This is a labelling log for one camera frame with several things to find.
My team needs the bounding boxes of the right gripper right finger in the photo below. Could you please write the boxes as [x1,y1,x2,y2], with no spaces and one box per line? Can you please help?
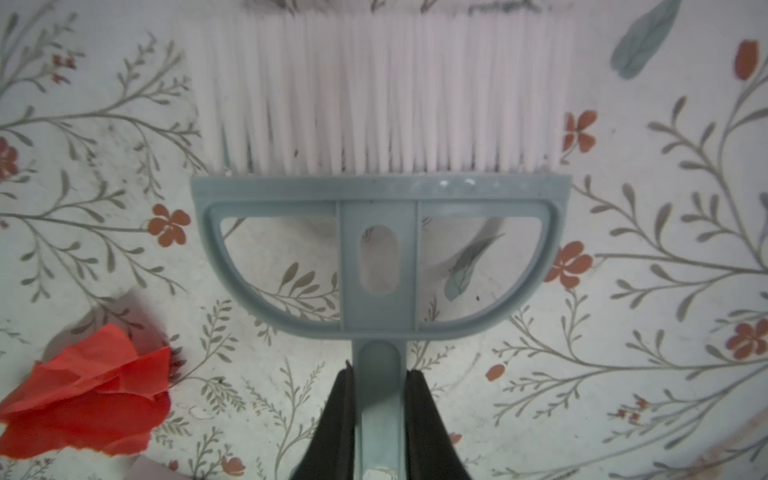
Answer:
[405,370,471,480]

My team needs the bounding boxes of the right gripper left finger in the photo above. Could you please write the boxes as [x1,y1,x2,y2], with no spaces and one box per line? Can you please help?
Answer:
[291,362,356,480]

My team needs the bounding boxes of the teal hand brush white bristles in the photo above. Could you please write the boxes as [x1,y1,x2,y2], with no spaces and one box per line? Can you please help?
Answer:
[179,8,575,479]

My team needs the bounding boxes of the pink paper scrap right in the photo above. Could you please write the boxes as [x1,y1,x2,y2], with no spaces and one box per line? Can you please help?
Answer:
[125,456,191,480]

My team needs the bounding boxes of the red paper scrap lower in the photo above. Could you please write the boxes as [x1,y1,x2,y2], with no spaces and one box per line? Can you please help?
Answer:
[1,324,171,460]

